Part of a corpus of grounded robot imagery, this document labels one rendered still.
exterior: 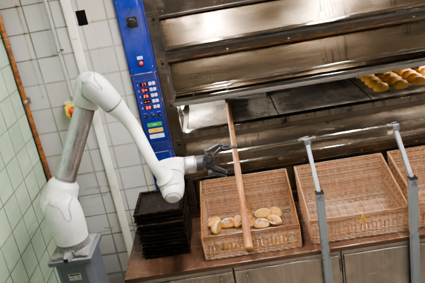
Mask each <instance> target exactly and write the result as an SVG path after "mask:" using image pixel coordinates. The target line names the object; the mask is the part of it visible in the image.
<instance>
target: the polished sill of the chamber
mask: <svg viewBox="0 0 425 283"><path fill-rule="evenodd" d="M419 100H425V90H424V91H420V92H412V93H405V94H401V95H394V96H389V97H382V98H378V99H370V100H363V101H358V102H351V103H347V104H340V105H333V106H328V107H321V108H316V109H309V110H304V111H297V112H290V113H286V114H279V115H274V116H267V117H259V118H255V119H248V120H243V121H236V122H233V125H234V130H235V131H238V130H242V129H249V128H256V127H261V126H269V125H273V124H280V123H287V122H292V121H299V120H304V119H311V118H315V117H323V116H330V115H334V114H342V113H346V112H354V111H361V110H365V109H372V108H377V107H384V106H389V105H396V104H403V103H408V102H415V101H419ZM226 132H230V130H229V126H228V123H225V124H217V125H213V126H205V127H201V128H194V129H186V130H183V133H182V135H183V139H188V138H195V137H200V136H207V135H214V134H218V133H226Z"/></svg>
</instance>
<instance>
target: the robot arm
mask: <svg viewBox="0 0 425 283"><path fill-rule="evenodd" d="M73 103H74V105H75V107H74V110H73V114H72V117H71V121H70V125H69V128H68V132H67V135H66V139H65V143H64V146H63V150H62V153H61V157H60V160H59V164H58V168H57V171H56V175H55V176H54V177H52V178H51V179H50V180H48V183H47V185H46V188H45V190H44V191H43V192H42V194H41V197H40V207H41V210H42V213H43V214H44V217H45V218H46V220H47V223H48V225H49V228H50V230H51V234H52V236H53V238H54V241H55V243H56V247H57V250H56V252H55V254H54V255H53V256H52V257H51V261H52V262H56V261H59V260H63V261H64V263H69V262H70V261H71V260H72V258H87V257H88V256H90V251H91V249H92V246H93V244H94V241H95V240H96V238H97V237H98V236H97V234H96V233H93V234H89V233H88V230H87V223H86V220H85V216H84V214H83V210H82V207H81V205H80V203H79V201H78V190H79V185H78V183H77V182H76V178H77V174H78V170H79V167H80V163H81V160H82V156H83V152H84V149H85V145H86V142H87V138H88V135H89V131H90V127H91V124H92V120H93V117H94V113H95V111H96V110H98V108H101V109H103V110H104V111H105V112H106V113H108V114H109V115H110V116H112V117H114V118H115V119H116V120H118V121H119V122H120V123H121V124H122V125H123V126H124V127H125V128H126V129H127V130H128V132H129V133H130V134H131V136H132V138H133V140H134V142H135V144H136V145H137V147H138V149H139V150H140V153H141V154H142V156H143V158H144V160H145V161H146V163H147V165H148V166H149V169H150V170H151V171H152V173H153V175H155V177H156V179H157V181H156V184H157V185H158V187H159V189H160V191H161V193H162V196H163V198H164V199H165V200H166V201H167V202H168V203H176V202H178V201H179V200H181V199H182V196H183V194H184V189H185V181H184V178H183V177H184V175H186V174H192V173H196V172H197V171H203V170H208V175H216V176H223V177H227V174H228V173H231V172H234V170H235V169H234V167H231V168H227V170H226V169H223V168H222V167H219V166H217V165H216V164H215V163H214V156H215V155H217V154H218V153H219V152H220V151H221V150H222V149H223V150H229V149H233V148H237V145H229V144H227V145H222V143H221V142H219V143H217V144H215V145H214V146H212V147H210V148H208V149H204V153H205V155H202V156H198V157H195V156H194V155H193V156H189V157H172V158H168V159H164V160H160V161H158V160H157V158H156V156H155V154H154V152H153V150H152V148H151V146H150V144H149V142H148V140H147V138H146V136H145V134H144V132H143V130H142V128H141V127H140V125H139V123H138V122H137V120H136V119H135V117H134V116H133V114H132V113H131V112H130V110H129V108H128V107H127V106H126V104H125V102H124V101H123V99H122V98H121V96H120V95H119V93H118V92H117V91H116V90H115V89H114V87H113V86H112V85H111V84H110V82H108V81H107V79H105V77H103V76H102V75H100V74H99V73H96V72H92V71H87V72H84V73H82V74H80V75H79V76H78V77H77V79H76V80H75V86H74V94H73ZM218 147H219V148H218ZM216 148H218V149H217V150H216V151H215V152H213V153H212V154H211V155H208V153H209V152H211V151H213V150H214V149H216ZM211 168H213V169H216V170H219V171H221V172H218V171H212V170H210V169H211Z"/></svg>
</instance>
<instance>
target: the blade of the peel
mask: <svg viewBox="0 0 425 283"><path fill-rule="evenodd" d="M261 97H266V92H264V93H257V94H252V95H245V96H241V97H239V98H238V99H237V98H236V97H234V98H230V102H238V101H242V100H249V99H256V98H261ZM219 104H225V99H222V100H215V101H210V102H203V103H199V104H192V105H189V109H196V108H200V107H207V106H212V105H219Z"/></svg>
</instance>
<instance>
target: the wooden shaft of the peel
mask: <svg viewBox="0 0 425 283"><path fill-rule="evenodd" d="M226 111H227V116H228V126H229V130H230V140H231V145H236V144H237V142H236V138H235V130H234V125H233V118H232V114H231V106H230V103H229V102H227V103H226ZM232 154H233V163H234V169H235V178H236V183H237V193H238V202H239V207H240V216H241V221H242V231H243V240H244V245H245V250H246V251H247V252H251V251H252V250H253V244H252V236H251V232H250V225H249V217H248V213H247V205H246V201H245V193H244V188H243V181H242V173H241V169H240V162H239V157H238V150H237V148H233V149H232Z"/></svg>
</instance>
